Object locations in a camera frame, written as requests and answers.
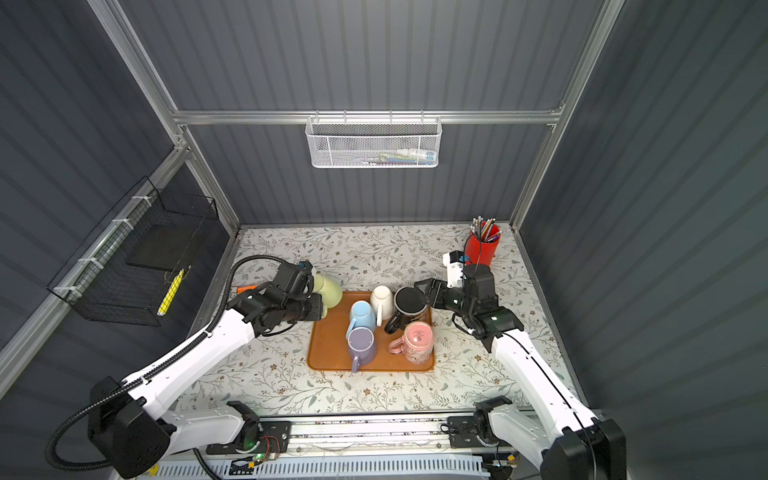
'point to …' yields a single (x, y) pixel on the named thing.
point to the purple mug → (361, 347)
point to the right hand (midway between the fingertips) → (426, 288)
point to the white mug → (382, 303)
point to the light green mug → (331, 292)
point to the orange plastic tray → (328, 348)
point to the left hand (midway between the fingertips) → (322, 305)
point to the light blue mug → (362, 314)
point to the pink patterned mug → (416, 343)
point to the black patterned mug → (410, 306)
